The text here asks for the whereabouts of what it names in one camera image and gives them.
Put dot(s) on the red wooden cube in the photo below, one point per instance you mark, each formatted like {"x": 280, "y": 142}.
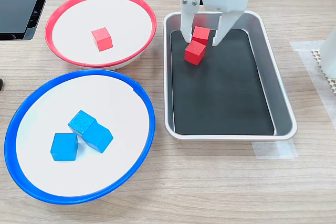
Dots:
{"x": 194, "y": 52}
{"x": 102, "y": 39}
{"x": 202, "y": 33}

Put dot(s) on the blue wooden cube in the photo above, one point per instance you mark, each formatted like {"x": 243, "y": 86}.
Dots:
{"x": 64, "y": 147}
{"x": 98, "y": 139}
{"x": 81, "y": 122}

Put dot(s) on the black tray mat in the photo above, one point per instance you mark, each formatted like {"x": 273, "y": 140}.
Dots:
{"x": 223, "y": 98}

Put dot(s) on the steel tray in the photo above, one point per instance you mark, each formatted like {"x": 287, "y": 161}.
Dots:
{"x": 278, "y": 90}

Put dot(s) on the translucent tape sheet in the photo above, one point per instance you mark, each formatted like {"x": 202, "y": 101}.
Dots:
{"x": 304, "y": 51}

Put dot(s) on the red-rimmed white plate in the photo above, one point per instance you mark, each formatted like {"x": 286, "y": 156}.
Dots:
{"x": 78, "y": 24}

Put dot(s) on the translucent tape strip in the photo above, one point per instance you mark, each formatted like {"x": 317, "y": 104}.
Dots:
{"x": 275, "y": 150}

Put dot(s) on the black flat panel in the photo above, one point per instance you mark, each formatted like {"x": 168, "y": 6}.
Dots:
{"x": 15, "y": 11}

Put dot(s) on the blue-rimmed white plate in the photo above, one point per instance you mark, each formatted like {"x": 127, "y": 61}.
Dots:
{"x": 105, "y": 176}

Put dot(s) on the small black object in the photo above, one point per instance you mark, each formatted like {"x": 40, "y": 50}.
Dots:
{"x": 1, "y": 85}

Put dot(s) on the pale perforated base plate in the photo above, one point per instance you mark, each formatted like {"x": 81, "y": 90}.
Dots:
{"x": 316, "y": 56}

